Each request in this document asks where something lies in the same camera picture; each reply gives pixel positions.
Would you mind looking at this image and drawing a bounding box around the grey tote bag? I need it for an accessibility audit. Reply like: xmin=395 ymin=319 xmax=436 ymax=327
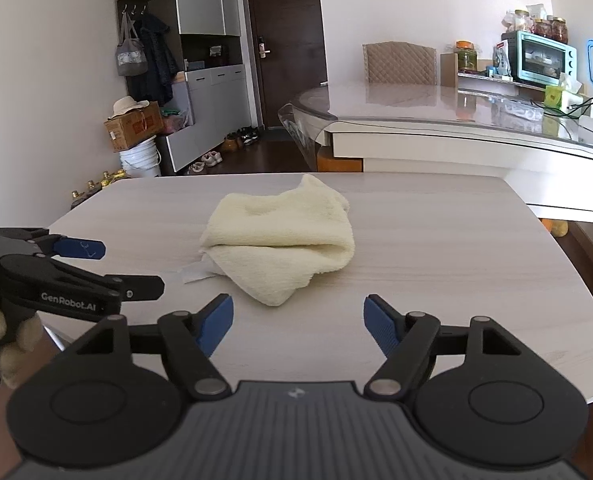
xmin=115 ymin=10 xmax=150 ymax=77

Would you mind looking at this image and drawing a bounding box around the blue white snack packet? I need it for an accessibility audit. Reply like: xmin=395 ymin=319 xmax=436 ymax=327
xmin=493 ymin=42 xmax=512 ymax=79

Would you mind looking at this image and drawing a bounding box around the teal toaster oven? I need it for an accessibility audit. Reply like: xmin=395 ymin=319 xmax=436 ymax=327
xmin=501 ymin=30 xmax=577 ymax=87

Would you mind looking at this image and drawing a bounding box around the dark wooden door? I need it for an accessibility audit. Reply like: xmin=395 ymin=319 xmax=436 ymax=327
xmin=241 ymin=0 xmax=327 ymax=131

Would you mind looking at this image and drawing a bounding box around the cream sun hat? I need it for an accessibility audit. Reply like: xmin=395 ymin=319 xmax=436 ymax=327
xmin=112 ymin=96 xmax=150 ymax=120

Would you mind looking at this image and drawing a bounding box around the beige quilted chair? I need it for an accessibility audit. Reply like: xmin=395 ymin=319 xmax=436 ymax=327
xmin=361 ymin=42 xmax=437 ymax=86

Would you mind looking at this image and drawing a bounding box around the white glass-topped dining table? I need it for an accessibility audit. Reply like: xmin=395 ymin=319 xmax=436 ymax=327
xmin=278 ymin=82 xmax=593 ymax=221

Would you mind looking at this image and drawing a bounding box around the small brown cardboard panel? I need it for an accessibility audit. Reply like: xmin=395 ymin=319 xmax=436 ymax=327
xmin=440 ymin=52 xmax=459 ymax=86

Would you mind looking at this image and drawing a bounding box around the printed cardboard box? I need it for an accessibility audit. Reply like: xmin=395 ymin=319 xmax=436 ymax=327
xmin=103 ymin=101 xmax=164 ymax=152

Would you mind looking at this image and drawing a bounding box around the clear plastic container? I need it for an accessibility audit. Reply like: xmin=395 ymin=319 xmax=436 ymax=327
xmin=496 ymin=96 xmax=544 ymax=121

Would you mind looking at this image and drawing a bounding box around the orange-lidded glass jar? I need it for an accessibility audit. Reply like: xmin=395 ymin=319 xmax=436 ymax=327
xmin=455 ymin=40 xmax=478 ymax=73

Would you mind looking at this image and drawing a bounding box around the cream terry towel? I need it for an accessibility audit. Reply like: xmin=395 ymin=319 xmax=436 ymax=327
xmin=179 ymin=174 xmax=354 ymax=307

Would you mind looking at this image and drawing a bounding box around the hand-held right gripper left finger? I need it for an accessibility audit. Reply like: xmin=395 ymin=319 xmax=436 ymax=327
xmin=69 ymin=294 xmax=234 ymax=402

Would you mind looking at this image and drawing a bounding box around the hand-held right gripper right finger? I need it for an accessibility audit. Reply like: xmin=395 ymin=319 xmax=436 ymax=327
xmin=363 ymin=294 xmax=527 ymax=402

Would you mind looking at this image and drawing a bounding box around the black cable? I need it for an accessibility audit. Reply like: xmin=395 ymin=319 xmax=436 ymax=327
xmin=543 ymin=94 xmax=593 ymax=122

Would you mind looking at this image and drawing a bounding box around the white plastic bucket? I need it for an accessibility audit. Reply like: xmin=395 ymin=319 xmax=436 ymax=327
xmin=120 ymin=137 xmax=162 ymax=178

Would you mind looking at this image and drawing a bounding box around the grey hallway cabinet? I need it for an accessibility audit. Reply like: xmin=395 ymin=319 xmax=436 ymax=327
xmin=111 ymin=0 xmax=247 ymax=173

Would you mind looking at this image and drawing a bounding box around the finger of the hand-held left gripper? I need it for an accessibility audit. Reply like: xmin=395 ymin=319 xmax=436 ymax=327
xmin=0 ymin=254 xmax=166 ymax=306
xmin=0 ymin=227 xmax=106 ymax=261

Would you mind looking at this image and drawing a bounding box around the green tissue box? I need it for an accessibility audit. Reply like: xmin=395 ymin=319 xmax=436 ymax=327
xmin=545 ymin=74 xmax=584 ymax=110

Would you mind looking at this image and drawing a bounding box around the dark hanging jacket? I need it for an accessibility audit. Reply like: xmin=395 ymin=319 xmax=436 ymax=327
xmin=126 ymin=12 xmax=181 ymax=107

